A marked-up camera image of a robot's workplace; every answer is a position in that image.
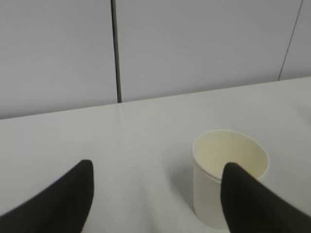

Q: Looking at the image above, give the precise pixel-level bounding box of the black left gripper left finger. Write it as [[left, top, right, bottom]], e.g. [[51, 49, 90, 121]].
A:
[[0, 160, 94, 233]]

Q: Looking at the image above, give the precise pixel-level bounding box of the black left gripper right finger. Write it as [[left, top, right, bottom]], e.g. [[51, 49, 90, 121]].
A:
[[220, 163, 311, 233]]

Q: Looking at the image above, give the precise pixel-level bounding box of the white paper cup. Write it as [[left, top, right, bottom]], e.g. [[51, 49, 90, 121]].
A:
[[192, 130, 270, 230]]

